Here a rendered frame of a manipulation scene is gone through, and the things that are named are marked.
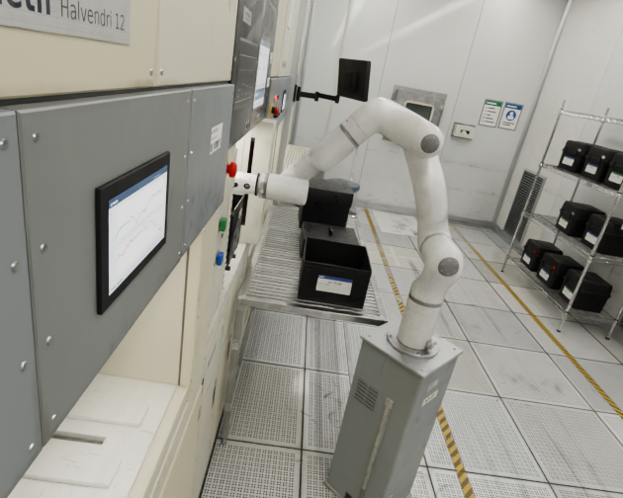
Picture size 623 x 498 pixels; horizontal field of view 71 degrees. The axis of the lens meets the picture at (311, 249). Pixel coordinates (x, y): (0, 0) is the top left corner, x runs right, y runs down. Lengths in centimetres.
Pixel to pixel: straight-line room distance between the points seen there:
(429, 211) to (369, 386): 69
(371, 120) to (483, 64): 495
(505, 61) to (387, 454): 532
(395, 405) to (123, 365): 94
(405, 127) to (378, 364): 82
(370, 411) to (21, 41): 160
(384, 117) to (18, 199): 113
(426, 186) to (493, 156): 505
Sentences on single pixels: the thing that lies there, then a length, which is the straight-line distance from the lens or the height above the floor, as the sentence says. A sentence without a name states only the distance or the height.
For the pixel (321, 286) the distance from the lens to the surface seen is 175.
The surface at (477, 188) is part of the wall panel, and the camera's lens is 647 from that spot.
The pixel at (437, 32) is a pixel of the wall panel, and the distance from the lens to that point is 610.
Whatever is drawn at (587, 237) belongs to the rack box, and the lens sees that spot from 424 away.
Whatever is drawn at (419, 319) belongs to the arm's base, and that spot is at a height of 89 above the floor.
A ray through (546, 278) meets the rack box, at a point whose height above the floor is 25.
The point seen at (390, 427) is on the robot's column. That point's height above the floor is 49.
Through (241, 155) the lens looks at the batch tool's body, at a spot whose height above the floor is 125.
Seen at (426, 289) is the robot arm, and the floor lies 101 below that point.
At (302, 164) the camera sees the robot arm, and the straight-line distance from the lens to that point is 147.
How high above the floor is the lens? 161
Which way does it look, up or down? 22 degrees down
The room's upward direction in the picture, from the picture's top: 10 degrees clockwise
